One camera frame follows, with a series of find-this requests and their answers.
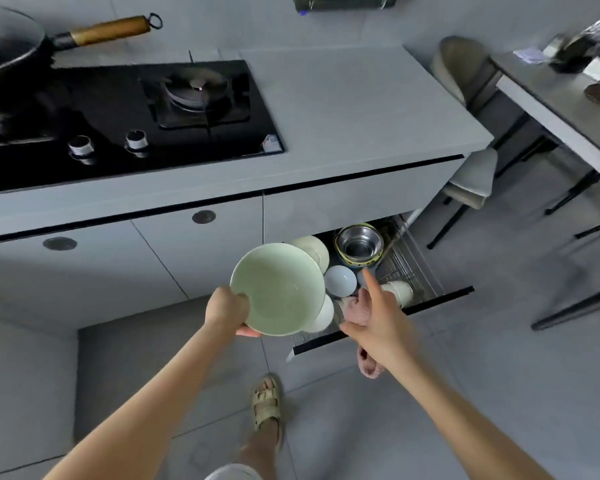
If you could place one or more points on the person's right hand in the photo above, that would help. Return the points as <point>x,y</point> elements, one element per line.
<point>387,334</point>

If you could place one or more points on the person's left hand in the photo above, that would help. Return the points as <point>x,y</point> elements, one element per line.
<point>227,312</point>

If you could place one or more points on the pink dish cloth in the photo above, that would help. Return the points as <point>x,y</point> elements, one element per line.
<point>362,307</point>

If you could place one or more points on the cream cup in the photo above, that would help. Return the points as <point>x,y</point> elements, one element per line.
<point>400,293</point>

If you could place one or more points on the pale green bowl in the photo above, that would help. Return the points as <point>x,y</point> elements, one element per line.
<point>275,289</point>

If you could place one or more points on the white deep bowl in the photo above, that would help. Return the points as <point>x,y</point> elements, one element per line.
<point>325,314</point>

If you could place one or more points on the small white round bowl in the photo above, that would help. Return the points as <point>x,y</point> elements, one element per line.
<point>340,280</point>

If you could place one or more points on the stainless steel mixing bowl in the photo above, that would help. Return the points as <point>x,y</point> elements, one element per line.
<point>357,242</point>

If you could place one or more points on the large cream bowl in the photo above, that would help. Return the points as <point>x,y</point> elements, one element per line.
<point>315,249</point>

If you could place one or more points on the person's right forearm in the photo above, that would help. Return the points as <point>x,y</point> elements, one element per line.
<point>470,424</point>

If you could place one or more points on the person's left forearm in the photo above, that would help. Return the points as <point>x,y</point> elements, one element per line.
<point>145,414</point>

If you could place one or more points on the person's left leg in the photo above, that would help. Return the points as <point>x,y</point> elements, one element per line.
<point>260,449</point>

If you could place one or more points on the long brown wooden stick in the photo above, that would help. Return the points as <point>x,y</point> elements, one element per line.
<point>392,242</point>

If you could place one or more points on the beige buckle sandal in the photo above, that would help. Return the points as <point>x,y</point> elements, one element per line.
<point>266,402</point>

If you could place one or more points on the grey base cabinet round knob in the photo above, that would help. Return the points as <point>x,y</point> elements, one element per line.
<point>130,264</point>

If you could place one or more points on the blue white sticker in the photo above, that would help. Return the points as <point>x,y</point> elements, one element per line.
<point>272,143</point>

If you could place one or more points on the steel cooktop knob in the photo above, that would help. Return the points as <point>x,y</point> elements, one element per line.
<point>136,139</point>
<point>81,144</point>

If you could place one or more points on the black burner grate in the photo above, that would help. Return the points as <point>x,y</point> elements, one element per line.
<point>10,127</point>
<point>200,89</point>

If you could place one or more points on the black glass cooktop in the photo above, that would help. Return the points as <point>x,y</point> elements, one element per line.
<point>105,104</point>

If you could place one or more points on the grey chair black legs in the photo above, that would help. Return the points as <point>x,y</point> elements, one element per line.
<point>482,89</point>

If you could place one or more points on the grey dining table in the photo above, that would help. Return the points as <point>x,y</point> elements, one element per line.
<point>545,94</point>

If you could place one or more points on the black wok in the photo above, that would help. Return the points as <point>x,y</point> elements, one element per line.
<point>105,30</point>

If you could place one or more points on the white crumpled paper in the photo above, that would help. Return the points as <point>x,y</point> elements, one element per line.
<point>527,55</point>

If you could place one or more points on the black bag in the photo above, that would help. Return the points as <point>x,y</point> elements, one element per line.
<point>575,57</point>

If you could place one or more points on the dark glass wok lid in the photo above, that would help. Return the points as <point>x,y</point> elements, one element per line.
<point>0,34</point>

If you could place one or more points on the black metal chair frame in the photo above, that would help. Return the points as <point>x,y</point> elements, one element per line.
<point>575,308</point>

